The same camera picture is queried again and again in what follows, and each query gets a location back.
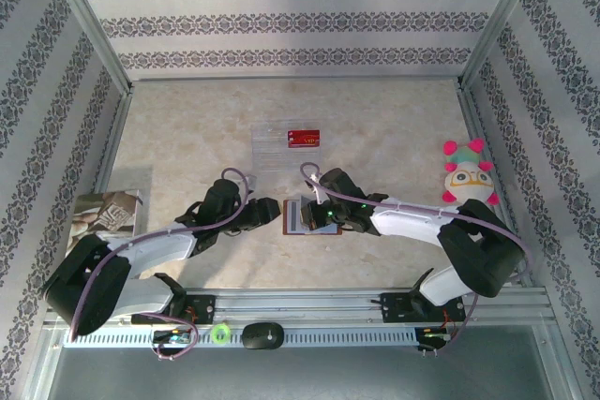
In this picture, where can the brown leather card holder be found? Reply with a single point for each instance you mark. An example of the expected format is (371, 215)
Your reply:
(293, 217)

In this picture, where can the red VIP card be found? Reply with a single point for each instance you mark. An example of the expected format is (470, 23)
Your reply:
(304, 138)

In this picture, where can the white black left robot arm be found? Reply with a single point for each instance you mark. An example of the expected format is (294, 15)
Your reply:
(154, 245)

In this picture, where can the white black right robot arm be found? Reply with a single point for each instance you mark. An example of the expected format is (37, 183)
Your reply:
(408, 226)

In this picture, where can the clear acrylic card stand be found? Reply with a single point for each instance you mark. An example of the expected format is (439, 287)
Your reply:
(272, 156)

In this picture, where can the black computer mouse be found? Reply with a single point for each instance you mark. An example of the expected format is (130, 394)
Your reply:
(262, 336)

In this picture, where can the beige paperback book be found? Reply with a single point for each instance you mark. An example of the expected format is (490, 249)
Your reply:
(103, 212)

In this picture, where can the white pink plush toy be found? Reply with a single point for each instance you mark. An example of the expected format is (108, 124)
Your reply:
(471, 180)

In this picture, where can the small circuit board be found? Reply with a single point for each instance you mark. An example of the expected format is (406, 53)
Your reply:
(173, 337)
(433, 334)

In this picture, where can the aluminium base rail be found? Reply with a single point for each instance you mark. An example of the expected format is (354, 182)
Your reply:
(304, 306)

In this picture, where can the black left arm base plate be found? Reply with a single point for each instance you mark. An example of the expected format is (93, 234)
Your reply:
(206, 308)

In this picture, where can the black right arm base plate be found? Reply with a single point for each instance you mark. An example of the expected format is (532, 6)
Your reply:
(394, 306)

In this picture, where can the aluminium rear rail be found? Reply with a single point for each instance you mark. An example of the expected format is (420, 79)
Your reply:
(295, 79)

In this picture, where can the aluminium side rail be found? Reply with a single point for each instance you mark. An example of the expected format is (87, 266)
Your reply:
(472, 114)
(112, 137)

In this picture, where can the aluminium frame post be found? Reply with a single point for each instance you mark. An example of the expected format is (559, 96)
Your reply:
(90, 20)
(500, 20)

